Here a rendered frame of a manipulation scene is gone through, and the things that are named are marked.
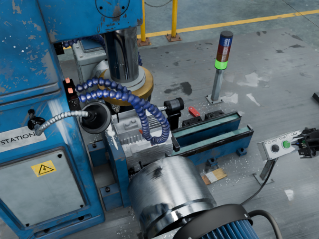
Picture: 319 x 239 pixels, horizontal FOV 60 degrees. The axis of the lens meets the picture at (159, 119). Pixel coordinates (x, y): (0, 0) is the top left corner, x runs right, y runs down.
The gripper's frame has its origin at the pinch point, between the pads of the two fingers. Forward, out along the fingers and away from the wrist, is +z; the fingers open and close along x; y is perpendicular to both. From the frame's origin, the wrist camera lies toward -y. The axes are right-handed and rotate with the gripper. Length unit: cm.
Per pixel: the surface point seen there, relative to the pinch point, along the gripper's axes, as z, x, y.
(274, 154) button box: 6.1, 2.1, 5.5
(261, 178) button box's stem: 28.2, 13.4, 0.8
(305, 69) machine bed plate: 62, -33, -76
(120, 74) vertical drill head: -7, -37, 54
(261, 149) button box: 8.9, -1.0, 8.0
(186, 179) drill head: -4.1, -1.9, 43.8
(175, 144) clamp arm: 19.1, -12.3, 36.7
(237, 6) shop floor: 266, -180, -196
